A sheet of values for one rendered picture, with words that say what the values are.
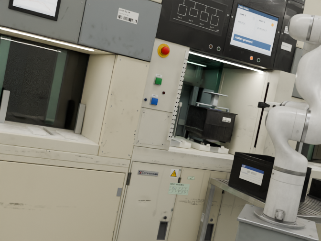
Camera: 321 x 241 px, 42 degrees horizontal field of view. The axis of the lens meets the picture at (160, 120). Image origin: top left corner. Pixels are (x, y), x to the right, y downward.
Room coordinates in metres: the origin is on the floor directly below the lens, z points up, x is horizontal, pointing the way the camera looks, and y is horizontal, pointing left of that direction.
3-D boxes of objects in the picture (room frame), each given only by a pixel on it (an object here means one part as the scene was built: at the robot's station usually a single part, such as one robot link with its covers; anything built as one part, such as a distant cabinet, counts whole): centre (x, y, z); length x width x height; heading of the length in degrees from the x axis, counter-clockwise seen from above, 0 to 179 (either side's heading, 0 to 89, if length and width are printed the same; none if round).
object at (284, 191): (1.57, -0.51, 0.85); 0.19 x 0.19 x 0.18
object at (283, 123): (1.58, -0.48, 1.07); 0.19 x 0.12 x 0.24; 74
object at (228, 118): (2.58, -0.30, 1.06); 0.24 x 0.20 x 0.32; 118
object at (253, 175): (2.09, -0.59, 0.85); 0.28 x 0.28 x 0.17; 37
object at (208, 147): (2.58, -0.30, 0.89); 0.22 x 0.21 x 0.04; 28
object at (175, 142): (2.46, -0.06, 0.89); 0.22 x 0.21 x 0.04; 28
